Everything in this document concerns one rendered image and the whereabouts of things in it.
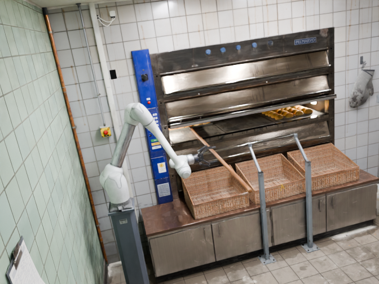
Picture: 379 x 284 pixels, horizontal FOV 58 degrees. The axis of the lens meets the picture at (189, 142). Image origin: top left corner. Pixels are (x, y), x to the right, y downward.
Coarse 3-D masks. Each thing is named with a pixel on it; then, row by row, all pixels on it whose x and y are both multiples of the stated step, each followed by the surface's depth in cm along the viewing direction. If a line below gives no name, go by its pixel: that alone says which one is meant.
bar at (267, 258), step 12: (240, 144) 324; (252, 144) 326; (300, 144) 330; (252, 156) 322; (264, 192) 317; (264, 204) 320; (264, 216) 324; (264, 228) 328; (264, 240) 332; (312, 240) 345; (264, 252) 339; (264, 264) 333
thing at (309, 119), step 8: (296, 120) 374; (304, 120) 374; (312, 120) 376; (248, 128) 368; (256, 128) 364; (264, 128) 366; (272, 128) 368; (208, 136) 360; (216, 136) 356; (224, 136) 358; (232, 136) 360; (176, 144) 348; (184, 144) 350; (192, 144) 352
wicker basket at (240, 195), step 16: (192, 176) 356; (208, 176) 360; (224, 176) 364; (192, 192) 357; (208, 192) 360; (224, 192) 362; (240, 192) 346; (192, 208) 321; (208, 208) 320; (224, 208) 324
